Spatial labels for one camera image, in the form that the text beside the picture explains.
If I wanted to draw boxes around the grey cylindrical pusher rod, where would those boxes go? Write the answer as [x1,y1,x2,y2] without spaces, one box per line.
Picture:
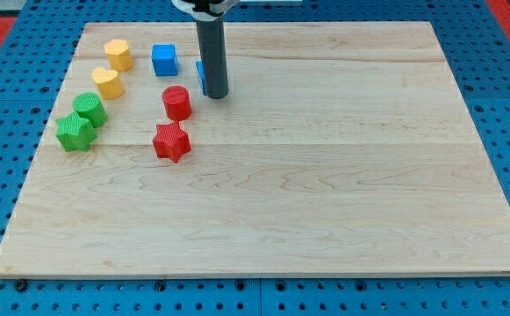
[196,18,229,99]

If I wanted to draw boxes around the green cylinder block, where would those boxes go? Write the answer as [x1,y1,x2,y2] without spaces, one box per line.
[72,92,108,128]

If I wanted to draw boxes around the red star block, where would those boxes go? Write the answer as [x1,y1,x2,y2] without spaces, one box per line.
[153,121,191,162]

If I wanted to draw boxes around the green star block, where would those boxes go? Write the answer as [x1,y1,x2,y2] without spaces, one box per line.
[55,111,97,152]

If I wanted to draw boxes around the yellow heart block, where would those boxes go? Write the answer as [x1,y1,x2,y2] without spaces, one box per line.
[91,68,125,100]

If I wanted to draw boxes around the wooden board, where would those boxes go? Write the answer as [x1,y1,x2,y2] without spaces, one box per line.
[0,22,510,280]

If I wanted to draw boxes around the red cylinder block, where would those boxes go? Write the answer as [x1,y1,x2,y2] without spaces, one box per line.
[162,85,191,121]

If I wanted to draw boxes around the blue cube block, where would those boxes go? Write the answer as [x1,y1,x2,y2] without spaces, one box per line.
[151,44,178,77]

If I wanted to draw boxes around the yellow hexagon block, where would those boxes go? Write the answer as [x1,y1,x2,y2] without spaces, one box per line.
[104,39,134,72]

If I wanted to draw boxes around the blue triangle block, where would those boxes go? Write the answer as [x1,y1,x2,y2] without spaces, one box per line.
[196,61,207,96]

